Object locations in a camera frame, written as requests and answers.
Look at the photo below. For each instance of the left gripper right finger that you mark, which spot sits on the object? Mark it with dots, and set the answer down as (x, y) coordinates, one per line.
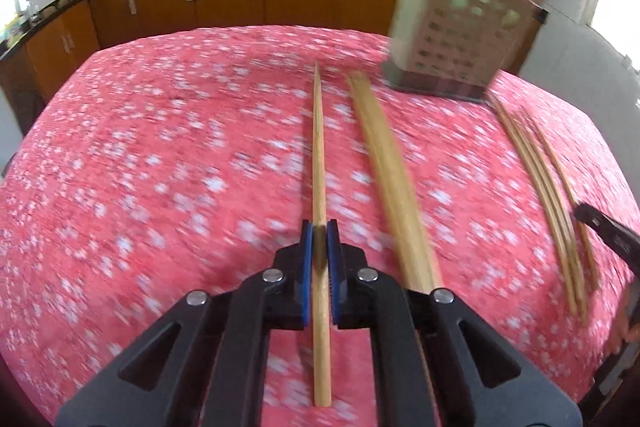
(436, 361)

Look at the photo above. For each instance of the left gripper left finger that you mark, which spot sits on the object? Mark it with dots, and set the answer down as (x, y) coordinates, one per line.
(202, 363)

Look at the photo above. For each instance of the pink floral tablecloth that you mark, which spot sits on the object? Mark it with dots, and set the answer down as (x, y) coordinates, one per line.
(180, 162)

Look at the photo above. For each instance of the person's right hand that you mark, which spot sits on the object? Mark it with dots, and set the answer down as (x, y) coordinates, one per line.
(621, 331)

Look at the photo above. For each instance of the beige perforated utensil holder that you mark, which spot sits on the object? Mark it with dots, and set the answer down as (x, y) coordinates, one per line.
(454, 48)

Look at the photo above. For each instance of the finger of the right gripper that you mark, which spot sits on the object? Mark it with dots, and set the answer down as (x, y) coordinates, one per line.
(622, 240)

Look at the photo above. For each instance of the lower wooden cabinets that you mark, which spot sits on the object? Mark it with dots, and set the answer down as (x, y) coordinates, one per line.
(29, 84)

